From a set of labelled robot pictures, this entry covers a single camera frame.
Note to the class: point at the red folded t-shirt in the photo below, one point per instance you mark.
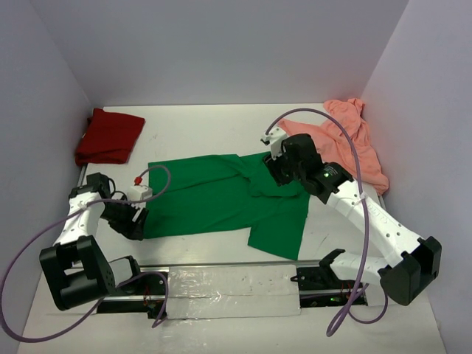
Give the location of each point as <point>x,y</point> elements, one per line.
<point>109,138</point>

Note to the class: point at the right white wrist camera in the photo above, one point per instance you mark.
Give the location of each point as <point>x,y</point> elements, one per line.
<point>274,139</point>

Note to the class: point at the green t-shirt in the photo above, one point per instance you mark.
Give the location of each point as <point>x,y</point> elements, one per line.
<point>220,193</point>

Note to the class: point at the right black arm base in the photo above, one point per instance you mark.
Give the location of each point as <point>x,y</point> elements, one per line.
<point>319,286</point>

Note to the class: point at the salmon pink t-shirt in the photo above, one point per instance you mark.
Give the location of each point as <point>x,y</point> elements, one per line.
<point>333,146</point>

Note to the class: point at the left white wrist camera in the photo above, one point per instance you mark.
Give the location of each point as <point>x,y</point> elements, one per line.
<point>138,192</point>

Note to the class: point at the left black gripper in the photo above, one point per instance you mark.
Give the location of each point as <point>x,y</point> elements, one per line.
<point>133,230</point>

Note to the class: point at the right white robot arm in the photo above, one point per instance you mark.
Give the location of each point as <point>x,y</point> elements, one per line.
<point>408,263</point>

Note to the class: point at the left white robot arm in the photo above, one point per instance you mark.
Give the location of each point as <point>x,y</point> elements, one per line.
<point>75,268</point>

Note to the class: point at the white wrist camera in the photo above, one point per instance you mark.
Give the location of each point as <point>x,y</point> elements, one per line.
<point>274,139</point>
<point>138,192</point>

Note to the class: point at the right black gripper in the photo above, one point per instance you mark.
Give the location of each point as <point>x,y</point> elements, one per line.
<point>273,167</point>

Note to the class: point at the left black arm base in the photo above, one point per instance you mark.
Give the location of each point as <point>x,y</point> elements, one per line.
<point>144,296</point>

